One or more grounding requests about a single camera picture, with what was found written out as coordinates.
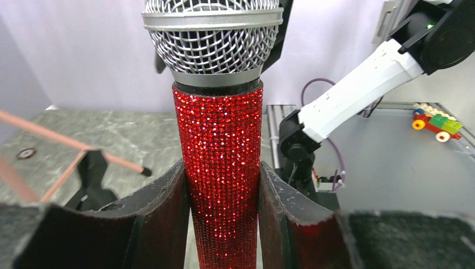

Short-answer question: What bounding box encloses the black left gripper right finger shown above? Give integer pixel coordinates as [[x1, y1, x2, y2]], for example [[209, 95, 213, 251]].
[[258, 162, 474, 268]]

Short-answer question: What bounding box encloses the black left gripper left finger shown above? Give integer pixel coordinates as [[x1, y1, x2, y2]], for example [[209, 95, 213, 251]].
[[1, 161, 190, 268]]

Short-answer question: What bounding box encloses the pink music stand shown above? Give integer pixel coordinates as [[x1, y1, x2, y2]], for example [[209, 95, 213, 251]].
[[1, 109, 157, 198]]

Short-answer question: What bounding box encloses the colourful toy brick car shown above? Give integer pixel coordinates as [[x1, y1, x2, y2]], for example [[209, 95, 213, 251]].
[[412, 103, 463, 143]]

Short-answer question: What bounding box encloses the small round table insert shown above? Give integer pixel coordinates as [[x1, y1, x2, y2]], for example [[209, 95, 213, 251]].
[[16, 147, 37, 160]]

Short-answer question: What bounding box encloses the red glitter microphone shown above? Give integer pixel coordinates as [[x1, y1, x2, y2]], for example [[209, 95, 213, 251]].
[[141, 0, 284, 269]]

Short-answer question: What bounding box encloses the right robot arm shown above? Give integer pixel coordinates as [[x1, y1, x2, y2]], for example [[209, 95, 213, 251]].
[[142, 1, 474, 168]]

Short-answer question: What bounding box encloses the black round-base mic stand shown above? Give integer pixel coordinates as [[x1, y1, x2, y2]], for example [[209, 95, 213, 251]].
[[64, 150, 118, 211]]

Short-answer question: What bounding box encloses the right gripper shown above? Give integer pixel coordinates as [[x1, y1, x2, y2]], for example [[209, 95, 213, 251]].
[[153, 0, 295, 75]]

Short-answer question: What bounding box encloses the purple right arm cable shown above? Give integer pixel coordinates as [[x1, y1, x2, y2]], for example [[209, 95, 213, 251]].
[[300, 78, 347, 192]]

